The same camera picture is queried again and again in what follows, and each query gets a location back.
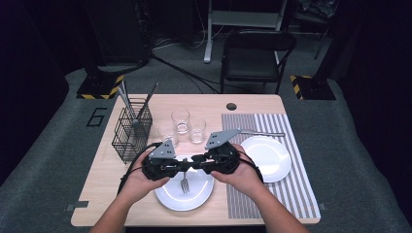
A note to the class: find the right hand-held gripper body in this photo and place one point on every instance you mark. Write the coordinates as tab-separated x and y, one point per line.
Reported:
223	160

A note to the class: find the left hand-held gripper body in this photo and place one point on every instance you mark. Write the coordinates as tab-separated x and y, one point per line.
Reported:
158	168

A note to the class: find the clear drinking glass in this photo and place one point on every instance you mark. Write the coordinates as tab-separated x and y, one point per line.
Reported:
167	134
180	121
197	131

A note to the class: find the large white plate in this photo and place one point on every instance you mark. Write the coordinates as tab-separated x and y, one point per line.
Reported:
197	197

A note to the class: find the small white plate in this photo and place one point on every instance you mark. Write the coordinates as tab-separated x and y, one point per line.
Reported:
272	158

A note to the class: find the person's left hand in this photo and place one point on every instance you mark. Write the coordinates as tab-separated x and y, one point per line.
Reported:
139	187

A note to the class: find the person's right hand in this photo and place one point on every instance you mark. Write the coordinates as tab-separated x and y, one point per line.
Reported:
244	181

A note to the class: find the striped grey placemat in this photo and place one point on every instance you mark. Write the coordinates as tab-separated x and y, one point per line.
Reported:
236	207

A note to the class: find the dark grey utensil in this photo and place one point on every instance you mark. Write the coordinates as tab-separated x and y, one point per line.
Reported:
149	98

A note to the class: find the thin silver utensil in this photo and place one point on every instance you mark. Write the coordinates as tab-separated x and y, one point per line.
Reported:
125	90

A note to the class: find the grey tape piece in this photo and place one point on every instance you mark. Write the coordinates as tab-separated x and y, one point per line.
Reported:
322	206
77	205

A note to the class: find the black folding chair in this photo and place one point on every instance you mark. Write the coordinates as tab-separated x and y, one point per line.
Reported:
249	61

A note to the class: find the black striped stand base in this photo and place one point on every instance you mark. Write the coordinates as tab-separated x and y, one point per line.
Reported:
97	85
315	89

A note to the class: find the black cabinet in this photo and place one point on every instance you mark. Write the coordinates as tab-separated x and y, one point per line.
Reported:
120	32

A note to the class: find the dark curtain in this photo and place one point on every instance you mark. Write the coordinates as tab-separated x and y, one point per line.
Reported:
29	64
372	81

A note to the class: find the white desk frame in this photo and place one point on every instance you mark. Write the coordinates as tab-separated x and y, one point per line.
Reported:
241	18

